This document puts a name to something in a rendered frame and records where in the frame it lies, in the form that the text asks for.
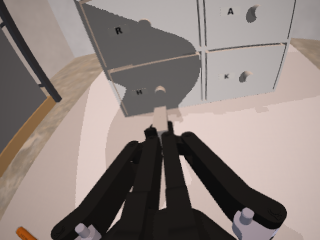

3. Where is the grey drawer front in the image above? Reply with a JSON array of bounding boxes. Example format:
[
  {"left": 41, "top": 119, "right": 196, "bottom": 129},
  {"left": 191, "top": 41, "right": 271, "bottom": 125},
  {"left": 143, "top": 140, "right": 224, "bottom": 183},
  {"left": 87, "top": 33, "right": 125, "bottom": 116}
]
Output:
[
  {"left": 205, "top": 43, "right": 286, "bottom": 101},
  {"left": 110, "top": 52, "right": 201, "bottom": 115},
  {"left": 82, "top": 0, "right": 200, "bottom": 67},
  {"left": 203, "top": 0, "right": 295, "bottom": 46}
]

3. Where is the orange aa battery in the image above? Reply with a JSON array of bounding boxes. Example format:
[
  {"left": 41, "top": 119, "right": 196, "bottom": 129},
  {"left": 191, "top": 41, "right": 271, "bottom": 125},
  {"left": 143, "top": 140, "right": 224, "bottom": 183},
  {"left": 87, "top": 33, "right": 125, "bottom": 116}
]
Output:
[{"left": 15, "top": 226, "right": 37, "bottom": 240}]

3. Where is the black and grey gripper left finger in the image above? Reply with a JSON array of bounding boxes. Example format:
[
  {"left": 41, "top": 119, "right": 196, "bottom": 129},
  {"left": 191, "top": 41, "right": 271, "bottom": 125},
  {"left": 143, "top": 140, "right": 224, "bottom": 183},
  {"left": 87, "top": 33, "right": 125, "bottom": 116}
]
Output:
[{"left": 51, "top": 107, "right": 163, "bottom": 240}]

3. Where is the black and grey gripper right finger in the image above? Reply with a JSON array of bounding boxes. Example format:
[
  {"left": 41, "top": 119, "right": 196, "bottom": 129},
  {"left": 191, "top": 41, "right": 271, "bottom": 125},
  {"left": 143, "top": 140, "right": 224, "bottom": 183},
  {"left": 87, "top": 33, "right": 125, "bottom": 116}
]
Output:
[{"left": 159, "top": 106, "right": 287, "bottom": 240}]

